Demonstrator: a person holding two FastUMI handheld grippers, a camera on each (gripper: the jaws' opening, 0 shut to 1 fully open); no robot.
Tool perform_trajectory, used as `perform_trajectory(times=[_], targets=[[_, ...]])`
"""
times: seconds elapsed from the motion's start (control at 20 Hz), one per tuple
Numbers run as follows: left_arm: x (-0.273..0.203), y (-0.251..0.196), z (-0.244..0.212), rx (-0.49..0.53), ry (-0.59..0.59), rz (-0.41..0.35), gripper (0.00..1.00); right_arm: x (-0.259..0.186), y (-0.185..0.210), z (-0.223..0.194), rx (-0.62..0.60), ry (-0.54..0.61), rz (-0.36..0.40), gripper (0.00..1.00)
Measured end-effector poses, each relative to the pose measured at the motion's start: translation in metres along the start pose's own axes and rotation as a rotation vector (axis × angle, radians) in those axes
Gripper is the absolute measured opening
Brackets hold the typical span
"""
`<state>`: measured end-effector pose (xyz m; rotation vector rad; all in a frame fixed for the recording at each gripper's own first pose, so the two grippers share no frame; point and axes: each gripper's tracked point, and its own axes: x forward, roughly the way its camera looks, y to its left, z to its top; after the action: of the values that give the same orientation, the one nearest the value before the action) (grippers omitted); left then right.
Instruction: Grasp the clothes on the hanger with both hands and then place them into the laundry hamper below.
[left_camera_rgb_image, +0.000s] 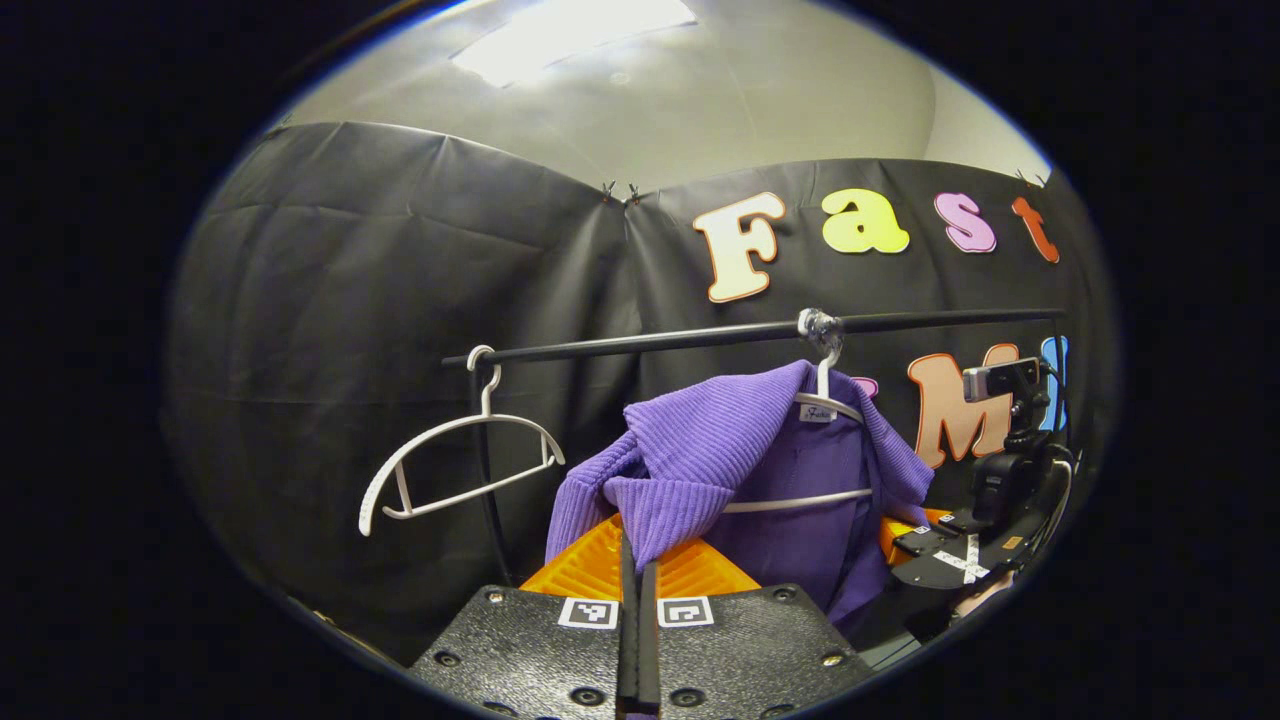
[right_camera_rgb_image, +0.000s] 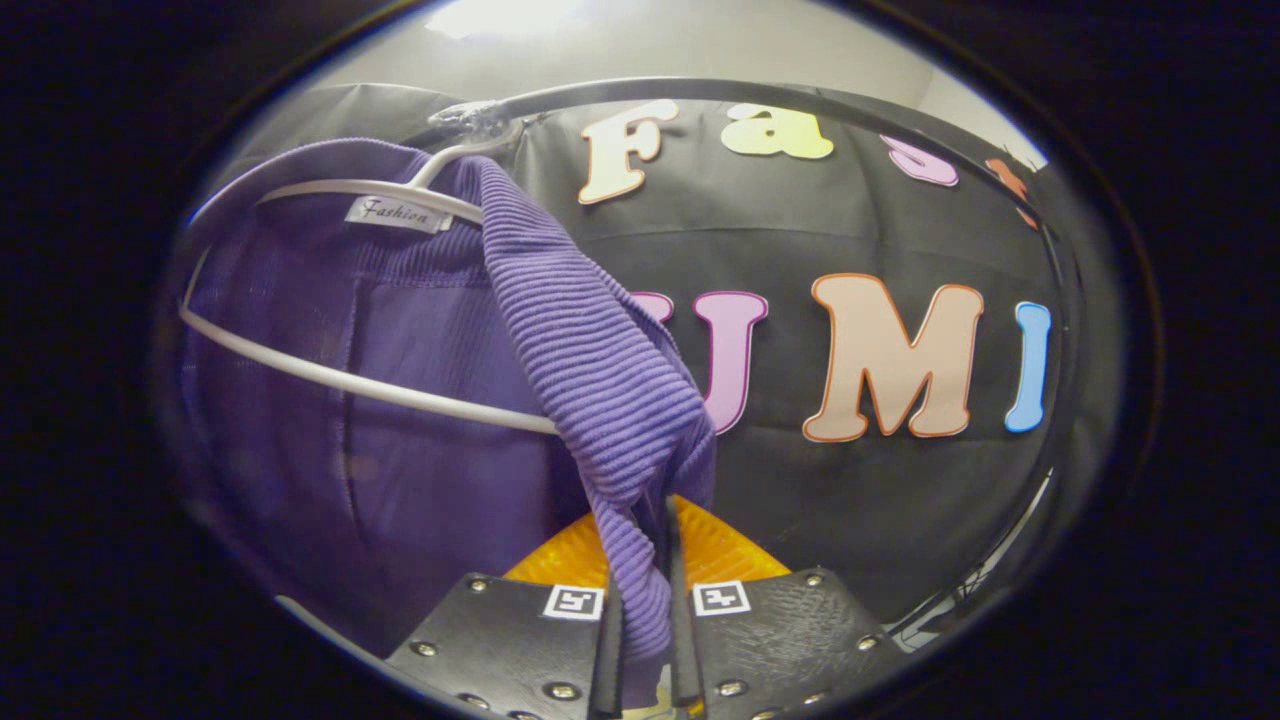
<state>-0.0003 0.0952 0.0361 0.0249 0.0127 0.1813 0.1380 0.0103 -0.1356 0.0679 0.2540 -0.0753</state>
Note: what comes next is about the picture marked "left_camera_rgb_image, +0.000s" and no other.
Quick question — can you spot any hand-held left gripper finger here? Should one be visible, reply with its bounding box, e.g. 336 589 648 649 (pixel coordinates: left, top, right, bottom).
408 513 641 720
640 535 876 720

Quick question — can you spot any purple ribbed garment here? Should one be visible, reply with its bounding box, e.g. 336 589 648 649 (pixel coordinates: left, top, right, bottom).
545 360 936 627

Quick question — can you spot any white hanger with taped hook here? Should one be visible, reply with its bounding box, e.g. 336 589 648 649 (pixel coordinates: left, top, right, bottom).
720 307 877 515

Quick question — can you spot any black clothes rack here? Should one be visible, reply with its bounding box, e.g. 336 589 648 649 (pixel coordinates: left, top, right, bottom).
441 307 1067 588

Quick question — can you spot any white empty hanger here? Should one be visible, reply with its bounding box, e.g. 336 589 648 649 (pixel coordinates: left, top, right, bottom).
357 345 567 539

